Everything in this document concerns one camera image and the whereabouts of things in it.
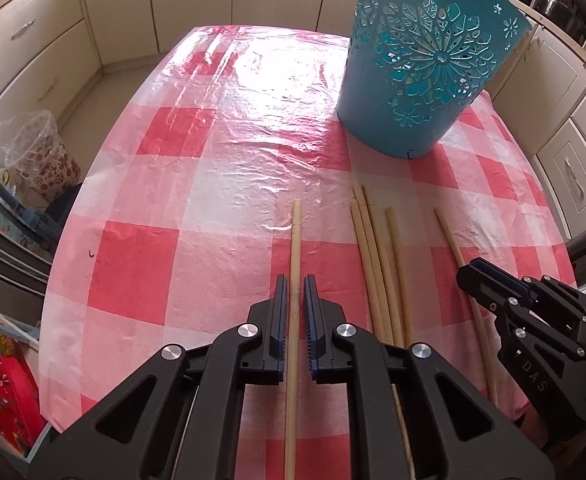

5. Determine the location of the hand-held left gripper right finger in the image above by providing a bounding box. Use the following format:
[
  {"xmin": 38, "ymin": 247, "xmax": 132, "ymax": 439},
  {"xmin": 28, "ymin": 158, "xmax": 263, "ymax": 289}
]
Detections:
[{"xmin": 302, "ymin": 274, "xmax": 558, "ymax": 480}]

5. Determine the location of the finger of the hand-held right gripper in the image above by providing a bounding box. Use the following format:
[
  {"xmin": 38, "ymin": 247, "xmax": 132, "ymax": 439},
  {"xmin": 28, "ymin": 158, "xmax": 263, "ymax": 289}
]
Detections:
[{"xmin": 456, "ymin": 257, "xmax": 530, "ymax": 320}]

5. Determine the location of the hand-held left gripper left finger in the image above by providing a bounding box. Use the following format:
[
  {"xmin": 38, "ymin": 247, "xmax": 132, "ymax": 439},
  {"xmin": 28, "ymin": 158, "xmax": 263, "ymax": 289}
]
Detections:
[{"xmin": 25, "ymin": 274, "xmax": 291, "ymax": 480}]

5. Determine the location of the single wooden chopstick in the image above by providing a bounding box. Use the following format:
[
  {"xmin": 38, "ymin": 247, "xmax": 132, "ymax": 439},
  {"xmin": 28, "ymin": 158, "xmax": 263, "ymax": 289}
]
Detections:
[
  {"xmin": 434, "ymin": 207, "xmax": 499, "ymax": 406},
  {"xmin": 284, "ymin": 199, "xmax": 304, "ymax": 480}
]

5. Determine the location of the pile of wooden chopsticks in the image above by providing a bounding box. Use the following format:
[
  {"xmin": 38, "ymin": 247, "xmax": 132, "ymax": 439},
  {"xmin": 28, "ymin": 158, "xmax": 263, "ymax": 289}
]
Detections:
[{"xmin": 349, "ymin": 185, "xmax": 419, "ymax": 480}]

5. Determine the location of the blue perforated plastic bucket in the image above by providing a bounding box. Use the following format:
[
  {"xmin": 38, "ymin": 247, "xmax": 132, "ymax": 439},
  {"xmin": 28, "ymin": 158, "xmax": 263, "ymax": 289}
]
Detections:
[{"xmin": 336, "ymin": 0, "xmax": 533, "ymax": 160}]

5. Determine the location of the white drawer cabinet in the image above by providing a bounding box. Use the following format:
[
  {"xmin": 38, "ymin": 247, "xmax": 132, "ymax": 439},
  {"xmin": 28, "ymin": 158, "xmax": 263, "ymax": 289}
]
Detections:
[{"xmin": 488, "ymin": 7, "xmax": 586, "ymax": 261}]

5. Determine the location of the red checkered tablecloth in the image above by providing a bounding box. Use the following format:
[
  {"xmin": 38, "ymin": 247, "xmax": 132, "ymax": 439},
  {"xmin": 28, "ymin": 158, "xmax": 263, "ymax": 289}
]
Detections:
[{"xmin": 39, "ymin": 24, "xmax": 581, "ymax": 480}]

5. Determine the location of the white and blue shelf rack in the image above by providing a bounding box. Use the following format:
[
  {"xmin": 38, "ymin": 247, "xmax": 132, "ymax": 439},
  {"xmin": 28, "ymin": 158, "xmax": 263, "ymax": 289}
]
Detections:
[{"xmin": 0, "ymin": 302, "xmax": 54, "ymax": 461}]

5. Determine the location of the floral trash bin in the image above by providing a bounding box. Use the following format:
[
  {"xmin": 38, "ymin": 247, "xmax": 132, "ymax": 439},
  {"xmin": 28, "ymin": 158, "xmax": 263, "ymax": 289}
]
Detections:
[{"xmin": 0, "ymin": 110, "xmax": 82, "ymax": 207}]

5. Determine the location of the red floral box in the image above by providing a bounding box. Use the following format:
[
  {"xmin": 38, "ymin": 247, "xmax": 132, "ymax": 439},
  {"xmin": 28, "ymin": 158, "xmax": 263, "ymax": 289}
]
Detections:
[{"xmin": 0, "ymin": 352, "xmax": 41, "ymax": 456}]

